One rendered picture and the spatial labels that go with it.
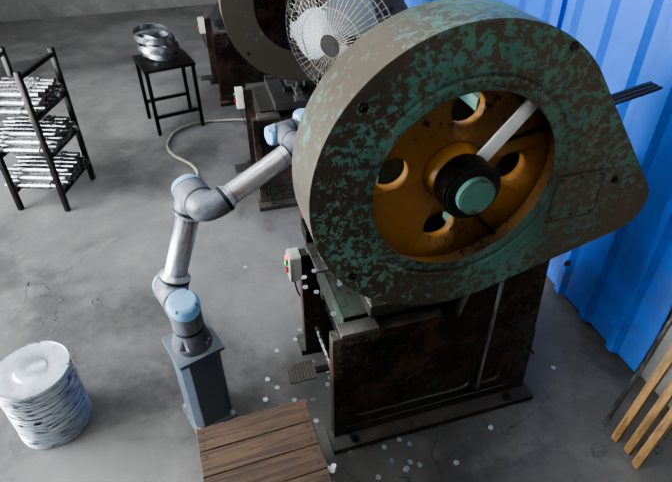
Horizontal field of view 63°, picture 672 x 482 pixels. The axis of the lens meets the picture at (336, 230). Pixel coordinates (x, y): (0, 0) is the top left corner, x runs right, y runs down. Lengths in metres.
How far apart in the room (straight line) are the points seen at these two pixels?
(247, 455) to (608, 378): 1.69
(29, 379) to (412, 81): 1.89
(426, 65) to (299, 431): 1.35
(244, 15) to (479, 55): 1.85
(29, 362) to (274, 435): 1.07
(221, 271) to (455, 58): 2.25
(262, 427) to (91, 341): 1.25
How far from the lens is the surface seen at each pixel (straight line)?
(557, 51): 1.39
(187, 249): 2.08
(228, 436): 2.08
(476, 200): 1.38
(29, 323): 3.27
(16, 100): 3.81
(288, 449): 2.03
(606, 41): 2.71
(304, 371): 2.45
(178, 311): 2.06
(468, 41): 1.25
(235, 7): 2.94
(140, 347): 2.92
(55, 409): 2.53
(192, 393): 2.34
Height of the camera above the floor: 2.08
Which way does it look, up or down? 37 degrees down
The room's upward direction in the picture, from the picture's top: 1 degrees counter-clockwise
